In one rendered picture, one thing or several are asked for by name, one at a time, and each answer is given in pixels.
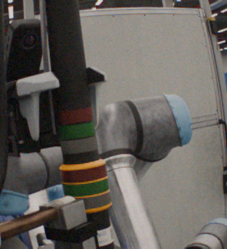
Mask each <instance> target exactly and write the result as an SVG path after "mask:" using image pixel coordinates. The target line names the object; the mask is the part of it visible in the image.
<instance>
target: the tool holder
mask: <svg viewBox="0 0 227 249"><path fill-rule="evenodd" d="M56 200H58V198H57V199H56ZM54 201H55V200H52V201H50V202H48V203H45V204H42V205H39V209H40V210H41V209H43V208H46V207H49V206H52V207H53V208H54V209H55V210H56V211H57V213H58V218H57V220H55V221H54V222H51V223H48V224H46V225H43V228H44V232H45V235H46V239H47V240H52V241H60V246H61V249H96V245H95V239H94V236H96V235H98V233H97V226H96V222H95V221H94V220H87V216H86V210H85V206H84V201H83V200H73V201H70V202H67V203H66V204H63V203H62V204H55V203H53V202H54Z"/></svg>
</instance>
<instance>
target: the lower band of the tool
mask: <svg viewBox="0 0 227 249"><path fill-rule="evenodd" d="M105 163H106V162H105V161H104V160H102V159H100V160H98V161H94V162H91V163H85V164H83V163H81V164H76V165H64V164H63V165H61V166H60V170H61V171H71V170H77V169H80V170H82V169H89V168H92V167H96V166H101V165H104V164H105ZM107 177H108V176H107ZM107 177H105V178H107ZM105 178H101V179H98V180H94V181H90V182H97V181H100V180H103V179H105ZM90 182H80V183H73V184H86V183H90ZM62 183H63V184H72V183H65V182H62ZM109 191H110V190H108V191H106V192H104V193H107V192H109ZM104 193H99V194H96V195H89V196H80V197H77V196H72V197H73V198H87V197H91V196H98V195H102V194H104ZM111 204H112V203H110V204H108V205H106V206H104V207H98V208H95V209H85V210H86V213H93V212H98V211H102V210H105V209H107V208H109V207H110V206H111Z"/></svg>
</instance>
